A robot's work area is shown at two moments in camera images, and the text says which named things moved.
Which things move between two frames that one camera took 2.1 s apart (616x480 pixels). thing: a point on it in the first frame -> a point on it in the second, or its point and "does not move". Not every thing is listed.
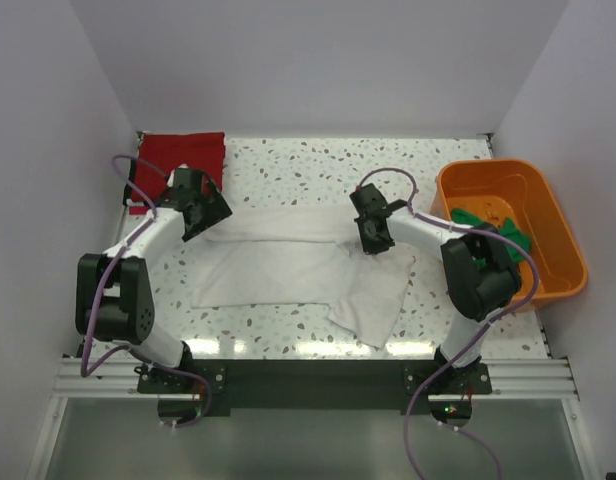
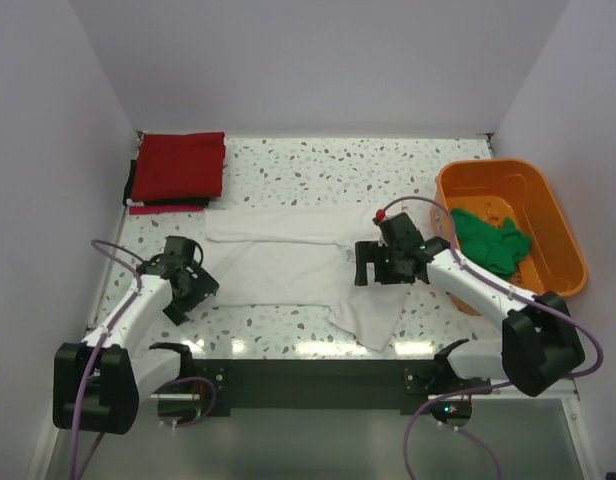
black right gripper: (369, 247) -> (369, 252)
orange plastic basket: (495, 190) does not move
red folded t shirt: (203, 151) does not move
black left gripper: (216, 210) -> (203, 285)
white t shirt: (302, 255) does not move
